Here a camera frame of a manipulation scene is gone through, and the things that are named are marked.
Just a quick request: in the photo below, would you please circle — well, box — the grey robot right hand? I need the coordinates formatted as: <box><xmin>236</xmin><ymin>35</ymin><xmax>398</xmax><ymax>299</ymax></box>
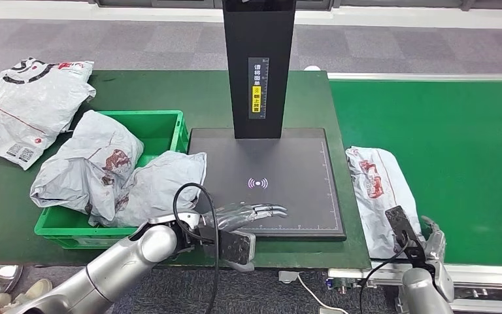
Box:
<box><xmin>421</xmin><ymin>215</ymin><xmax>448</xmax><ymax>263</ymax></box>

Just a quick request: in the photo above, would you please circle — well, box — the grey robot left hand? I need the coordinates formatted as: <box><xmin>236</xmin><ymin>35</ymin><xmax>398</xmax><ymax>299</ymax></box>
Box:
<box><xmin>201</xmin><ymin>202</ymin><xmax>289</xmax><ymax>234</ymax></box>

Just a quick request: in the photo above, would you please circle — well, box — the grey parcel bag red print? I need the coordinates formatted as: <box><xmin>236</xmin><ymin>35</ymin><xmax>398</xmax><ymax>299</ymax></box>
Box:
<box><xmin>88</xmin><ymin>150</ymin><xmax>208</xmax><ymax>228</ymax></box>
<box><xmin>345</xmin><ymin>146</ymin><xmax>426</xmax><ymax>260</ymax></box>

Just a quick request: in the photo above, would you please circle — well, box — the plain grey parcel bag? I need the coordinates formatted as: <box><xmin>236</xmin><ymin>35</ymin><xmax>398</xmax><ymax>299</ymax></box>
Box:
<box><xmin>30</xmin><ymin>109</ymin><xmax>145</xmax><ymax>222</ymax></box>

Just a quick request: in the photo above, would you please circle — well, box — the black inbound scanner machine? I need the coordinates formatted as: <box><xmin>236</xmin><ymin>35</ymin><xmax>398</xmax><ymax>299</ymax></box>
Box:
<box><xmin>188</xmin><ymin>0</ymin><xmax>347</xmax><ymax>242</ymax></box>

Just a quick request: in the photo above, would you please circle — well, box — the white parcel bag black print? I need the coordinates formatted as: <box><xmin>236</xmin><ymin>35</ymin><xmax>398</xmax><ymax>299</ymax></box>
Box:
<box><xmin>0</xmin><ymin>57</ymin><xmax>97</xmax><ymax>171</ymax></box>

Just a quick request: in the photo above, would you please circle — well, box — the green plastic crate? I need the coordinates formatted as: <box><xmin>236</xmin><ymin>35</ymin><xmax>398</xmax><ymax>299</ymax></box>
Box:
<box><xmin>34</xmin><ymin>109</ymin><xmax>189</xmax><ymax>250</ymax></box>

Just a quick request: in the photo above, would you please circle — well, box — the black yellow label sticker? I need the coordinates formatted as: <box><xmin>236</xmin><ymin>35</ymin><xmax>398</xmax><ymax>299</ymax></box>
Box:
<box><xmin>248</xmin><ymin>57</ymin><xmax>270</xmax><ymax>120</ymax></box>

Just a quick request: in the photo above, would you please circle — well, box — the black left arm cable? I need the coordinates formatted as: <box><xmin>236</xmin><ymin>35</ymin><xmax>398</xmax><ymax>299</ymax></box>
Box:
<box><xmin>173</xmin><ymin>183</ymin><xmax>221</xmax><ymax>314</ymax></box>

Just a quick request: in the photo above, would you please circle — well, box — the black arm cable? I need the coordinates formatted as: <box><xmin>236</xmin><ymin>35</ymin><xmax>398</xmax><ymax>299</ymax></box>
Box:
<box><xmin>358</xmin><ymin>240</ymin><xmax>410</xmax><ymax>314</ymax></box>
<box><xmin>173</xmin><ymin>183</ymin><xmax>221</xmax><ymax>314</ymax></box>

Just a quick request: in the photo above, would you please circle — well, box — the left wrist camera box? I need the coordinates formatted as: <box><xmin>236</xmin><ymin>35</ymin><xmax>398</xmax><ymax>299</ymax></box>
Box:
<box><xmin>199</xmin><ymin>230</ymin><xmax>257</xmax><ymax>273</ymax></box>

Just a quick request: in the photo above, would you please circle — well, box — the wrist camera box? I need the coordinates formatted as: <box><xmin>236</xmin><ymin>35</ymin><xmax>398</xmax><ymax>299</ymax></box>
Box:
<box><xmin>384</xmin><ymin>205</ymin><xmax>429</xmax><ymax>270</ymax></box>
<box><xmin>199</xmin><ymin>230</ymin><xmax>257</xmax><ymax>273</ymax></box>

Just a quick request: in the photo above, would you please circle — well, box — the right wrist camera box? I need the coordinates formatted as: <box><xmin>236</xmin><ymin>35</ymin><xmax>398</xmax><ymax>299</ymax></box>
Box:
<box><xmin>384</xmin><ymin>205</ymin><xmax>429</xmax><ymax>270</ymax></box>

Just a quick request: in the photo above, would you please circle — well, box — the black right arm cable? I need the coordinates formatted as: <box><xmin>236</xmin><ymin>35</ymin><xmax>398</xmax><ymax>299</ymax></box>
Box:
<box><xmin>358</xmin><ymin>240</ymin><xmax>410</xmax><ymax>314</ymax></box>

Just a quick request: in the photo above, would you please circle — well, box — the white cable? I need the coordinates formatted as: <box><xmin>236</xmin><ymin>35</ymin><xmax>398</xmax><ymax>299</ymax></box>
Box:
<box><xmin>297</xmin><ymin>275</ymin><xmax>339</xmax><ymax>314</ymax></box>

